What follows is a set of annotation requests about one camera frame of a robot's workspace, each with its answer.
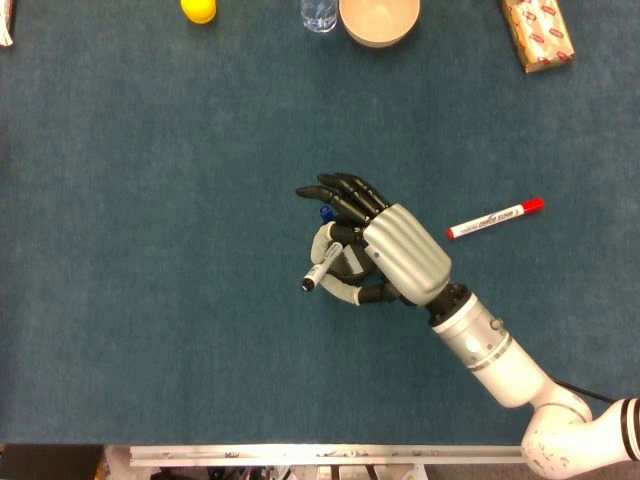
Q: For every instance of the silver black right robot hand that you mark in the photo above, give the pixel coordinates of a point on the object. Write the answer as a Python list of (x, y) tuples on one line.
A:
[(407, 250)]

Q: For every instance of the black cap whiteboard marker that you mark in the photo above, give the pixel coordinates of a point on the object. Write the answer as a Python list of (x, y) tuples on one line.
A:
[(320, 270)]

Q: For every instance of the red cap whiteboard marker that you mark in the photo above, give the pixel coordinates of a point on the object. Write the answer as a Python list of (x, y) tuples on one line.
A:
[(492, 219)]

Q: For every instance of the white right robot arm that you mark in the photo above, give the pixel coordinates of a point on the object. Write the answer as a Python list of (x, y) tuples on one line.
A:
[(500, 365)]

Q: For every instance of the black round pen holder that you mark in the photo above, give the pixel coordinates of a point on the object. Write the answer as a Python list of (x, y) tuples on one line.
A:
[(350, 276)]

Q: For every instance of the blue cap whiteboard marker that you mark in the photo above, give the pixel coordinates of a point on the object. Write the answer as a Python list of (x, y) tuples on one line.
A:
[(326, 212)]

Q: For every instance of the beige bowl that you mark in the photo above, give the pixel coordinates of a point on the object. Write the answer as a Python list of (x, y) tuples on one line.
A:
[(380, 22)]

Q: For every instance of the clear glass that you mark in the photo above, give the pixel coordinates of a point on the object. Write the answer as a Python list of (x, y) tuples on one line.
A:
[(319, 15)]

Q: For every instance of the gold red printed snack pack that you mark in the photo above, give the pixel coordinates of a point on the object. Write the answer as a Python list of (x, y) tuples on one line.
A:
[(540, 35)]

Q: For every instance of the blue felt table cover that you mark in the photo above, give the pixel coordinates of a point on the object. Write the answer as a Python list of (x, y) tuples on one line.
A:
[(150, 250)]

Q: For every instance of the yellow round plastic object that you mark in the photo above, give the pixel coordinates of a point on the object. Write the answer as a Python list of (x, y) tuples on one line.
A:
[(198, 10)]

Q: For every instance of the white printed package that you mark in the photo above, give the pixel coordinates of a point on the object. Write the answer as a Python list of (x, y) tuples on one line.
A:
[(5, 22)]

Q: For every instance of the aluminium profile rail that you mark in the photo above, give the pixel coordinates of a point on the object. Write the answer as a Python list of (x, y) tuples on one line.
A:
[(300, 456)]

